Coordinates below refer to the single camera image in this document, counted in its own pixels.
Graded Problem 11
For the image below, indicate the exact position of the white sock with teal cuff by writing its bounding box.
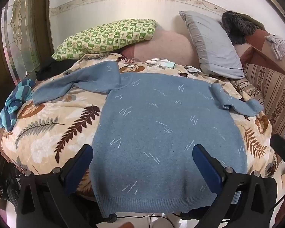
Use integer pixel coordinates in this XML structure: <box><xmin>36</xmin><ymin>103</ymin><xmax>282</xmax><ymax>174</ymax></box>
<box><xmin>146</xmin><ymin>58</ymin><xmax>176</xmax><ymax>69</ymax></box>

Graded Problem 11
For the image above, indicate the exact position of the leaf print blanket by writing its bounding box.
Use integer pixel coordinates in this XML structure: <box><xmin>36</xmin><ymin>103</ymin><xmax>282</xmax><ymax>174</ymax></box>
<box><xmin>0</xmin><ymin>52</ymin><xmax>278</xmax><ymax>202</ymax></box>

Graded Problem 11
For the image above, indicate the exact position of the black cloth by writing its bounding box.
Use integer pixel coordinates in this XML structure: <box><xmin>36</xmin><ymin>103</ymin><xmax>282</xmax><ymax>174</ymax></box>
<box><xmin>36</xmin><ymin>59</ymin><xmax>78</xmax><ymax>81</ymax></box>

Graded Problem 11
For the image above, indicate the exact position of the brown patchwork quilt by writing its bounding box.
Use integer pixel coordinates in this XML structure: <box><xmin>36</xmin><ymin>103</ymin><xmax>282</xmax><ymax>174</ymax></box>
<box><xmin>233</xmin><ymin>27</ymin><xmax>285</xmax><ymax>66</ymax></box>

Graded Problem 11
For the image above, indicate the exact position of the striped floral mattress cover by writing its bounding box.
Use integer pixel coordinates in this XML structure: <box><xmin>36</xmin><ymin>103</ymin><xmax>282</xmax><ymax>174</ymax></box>
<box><xmin>229</xmin><ymin>63</ymin><xmax>285</xmax><ymax>136</ymax></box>

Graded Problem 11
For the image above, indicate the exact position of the red white small packet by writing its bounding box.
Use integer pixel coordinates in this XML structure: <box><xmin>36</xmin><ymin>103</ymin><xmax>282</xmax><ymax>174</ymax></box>
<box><xmin>123</xmin><ymin>57</ymin><xmax>136</xmax><ymax>67</ymax></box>

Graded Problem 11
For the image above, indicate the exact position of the grey blue pillow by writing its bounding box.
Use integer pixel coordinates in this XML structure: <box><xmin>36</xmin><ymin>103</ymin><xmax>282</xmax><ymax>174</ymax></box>
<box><xmin>179</xmin><ymin>11</ymin><xmax>246</xmax><ymax>79</ymax></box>

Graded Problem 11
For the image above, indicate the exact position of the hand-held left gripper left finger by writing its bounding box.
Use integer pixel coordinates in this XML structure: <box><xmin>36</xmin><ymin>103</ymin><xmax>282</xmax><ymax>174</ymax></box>
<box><xmin>17</xmin><ymin>144</ymin><xmax>94</xmax><ymax>228</ymax></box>

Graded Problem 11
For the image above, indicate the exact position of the blue striped cloth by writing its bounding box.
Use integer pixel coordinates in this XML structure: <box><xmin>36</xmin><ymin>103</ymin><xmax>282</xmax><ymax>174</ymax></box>
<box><xmin>0</xmin><ymin>78</ymin><xmax>36</xmax><ymax>131</ymax></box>

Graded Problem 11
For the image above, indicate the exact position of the blue knit sweater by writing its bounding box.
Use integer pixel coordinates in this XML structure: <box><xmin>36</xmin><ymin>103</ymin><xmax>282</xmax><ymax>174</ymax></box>
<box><xmin>33</xmin><ymin>60</ymin><xmax>264</xmax><ymax>219</ymax></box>

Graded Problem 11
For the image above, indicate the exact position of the pink cushion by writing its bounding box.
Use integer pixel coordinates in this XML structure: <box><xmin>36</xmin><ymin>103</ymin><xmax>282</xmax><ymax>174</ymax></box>
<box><xmin>121</xmin><ymin>28</ymin><xmax>201</xmax><ymax>69</ymax></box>

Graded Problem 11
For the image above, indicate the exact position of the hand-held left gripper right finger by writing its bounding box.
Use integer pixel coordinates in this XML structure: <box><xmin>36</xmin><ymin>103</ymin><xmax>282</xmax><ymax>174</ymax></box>
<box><xmin>192</xmin><ymin>144</ymin><xmax>278</xmax><ymax>228</ymax></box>

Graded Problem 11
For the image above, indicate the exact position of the white crumpled cloth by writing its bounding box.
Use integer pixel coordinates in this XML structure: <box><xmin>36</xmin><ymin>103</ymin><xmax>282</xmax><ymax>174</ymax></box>
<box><xmin>264</xmin><ymin>34</ymin><xmax>285</xmax><ymax>60</ymax></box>

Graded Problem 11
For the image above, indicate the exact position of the black cable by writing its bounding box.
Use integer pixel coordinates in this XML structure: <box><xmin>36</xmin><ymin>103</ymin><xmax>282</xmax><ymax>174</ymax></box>
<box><xmin>114</xmin><ymin>212</ymin><xmax>181</xmax><ymax>228</ymax></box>

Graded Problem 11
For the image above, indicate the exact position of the green checked pillow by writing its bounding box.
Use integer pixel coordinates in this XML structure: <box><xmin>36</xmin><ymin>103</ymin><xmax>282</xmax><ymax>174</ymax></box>
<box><xmin>51</xmin><ymin>18</ymin><xmax>158</xmax><ymax>61</ymax></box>

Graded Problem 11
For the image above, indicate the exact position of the dark fur trimmed jacket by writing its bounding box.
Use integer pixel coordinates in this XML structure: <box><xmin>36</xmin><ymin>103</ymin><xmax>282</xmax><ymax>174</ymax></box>
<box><xmin>221</xmin><ymin>11</ymin><xmax>268</xmax><ymax>45</ymax></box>

